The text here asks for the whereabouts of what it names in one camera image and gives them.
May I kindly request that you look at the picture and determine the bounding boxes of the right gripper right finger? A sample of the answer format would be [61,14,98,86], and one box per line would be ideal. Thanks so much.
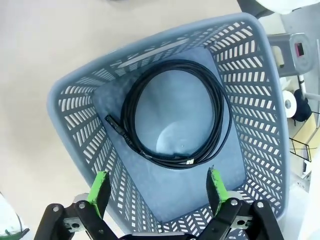
[199,166,285,240]

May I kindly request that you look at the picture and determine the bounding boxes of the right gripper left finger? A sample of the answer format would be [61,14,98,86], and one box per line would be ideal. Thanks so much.
[33,170,118,240]

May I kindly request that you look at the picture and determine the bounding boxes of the thin black large-coil cable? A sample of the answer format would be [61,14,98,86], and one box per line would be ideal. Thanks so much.
[103,59,232,171]

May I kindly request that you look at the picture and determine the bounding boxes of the grey-blue plastic lattice basket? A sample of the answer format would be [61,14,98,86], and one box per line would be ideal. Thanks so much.
[46,12,292,240]

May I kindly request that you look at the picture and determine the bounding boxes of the white paper roll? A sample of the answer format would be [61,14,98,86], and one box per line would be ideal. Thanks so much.
[282,89,298,119]

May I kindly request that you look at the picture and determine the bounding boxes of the black bag on stand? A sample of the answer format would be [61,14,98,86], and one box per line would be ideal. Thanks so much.
[292,87,313,123]

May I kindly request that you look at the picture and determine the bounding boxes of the grey device with pink panel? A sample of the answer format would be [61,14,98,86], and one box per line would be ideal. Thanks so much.
[266,31,320,76]

